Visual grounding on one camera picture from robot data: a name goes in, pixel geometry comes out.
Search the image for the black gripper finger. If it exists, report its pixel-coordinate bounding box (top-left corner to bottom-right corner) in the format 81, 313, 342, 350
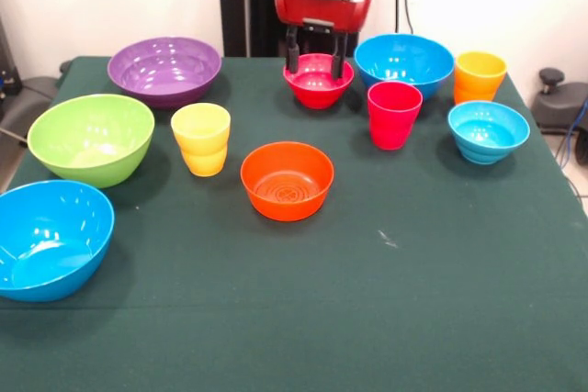
331, 32, 346, 80
285, 26, 300, 74

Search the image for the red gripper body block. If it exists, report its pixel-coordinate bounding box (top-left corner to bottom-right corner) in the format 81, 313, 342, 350
274, 0, 372, 33

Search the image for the crimson cup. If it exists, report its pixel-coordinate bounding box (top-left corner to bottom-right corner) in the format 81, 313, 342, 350
367, 81, 424, 151

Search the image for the orange bowl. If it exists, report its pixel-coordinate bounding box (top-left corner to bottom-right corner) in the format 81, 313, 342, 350
240, 141, 335, 222

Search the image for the crimson small bowl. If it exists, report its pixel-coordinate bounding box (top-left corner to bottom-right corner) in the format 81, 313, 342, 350
282, 52, 356, 110

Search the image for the large blue bowl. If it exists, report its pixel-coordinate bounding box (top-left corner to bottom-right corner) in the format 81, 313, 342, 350
0, 179, 116, 304
354, 33, 456, 103

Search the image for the yellow cup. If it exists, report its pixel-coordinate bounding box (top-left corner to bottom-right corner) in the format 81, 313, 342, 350
170, 103, 232, 178

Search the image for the large purple bowl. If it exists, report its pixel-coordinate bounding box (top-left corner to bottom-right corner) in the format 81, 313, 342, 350
107, 36, 223, 110

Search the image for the orange cup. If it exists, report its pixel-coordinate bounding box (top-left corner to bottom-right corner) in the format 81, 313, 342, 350
453, 50, 509, 106

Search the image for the small blue bowl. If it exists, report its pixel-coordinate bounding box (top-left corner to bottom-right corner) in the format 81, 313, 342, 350
447, 100, 531, 166

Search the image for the dark green tablecloth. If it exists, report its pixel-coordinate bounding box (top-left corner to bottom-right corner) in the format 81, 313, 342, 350
0, 55, 588, 392

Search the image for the large green bowl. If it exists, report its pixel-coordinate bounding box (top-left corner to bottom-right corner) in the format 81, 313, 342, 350
26, 93, 156, 190

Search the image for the black stand base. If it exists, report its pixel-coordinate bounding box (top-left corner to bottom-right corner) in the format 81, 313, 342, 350
531, 67, 588, 136

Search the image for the grey stand base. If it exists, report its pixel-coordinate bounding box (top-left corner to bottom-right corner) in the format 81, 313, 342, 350
0, 75, 59, 145

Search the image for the black equipment box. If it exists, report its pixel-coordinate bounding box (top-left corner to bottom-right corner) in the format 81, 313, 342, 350
0, 15, 23, 111

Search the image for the blue cable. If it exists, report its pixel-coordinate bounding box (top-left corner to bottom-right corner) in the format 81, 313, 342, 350
556, 97, 588, 168

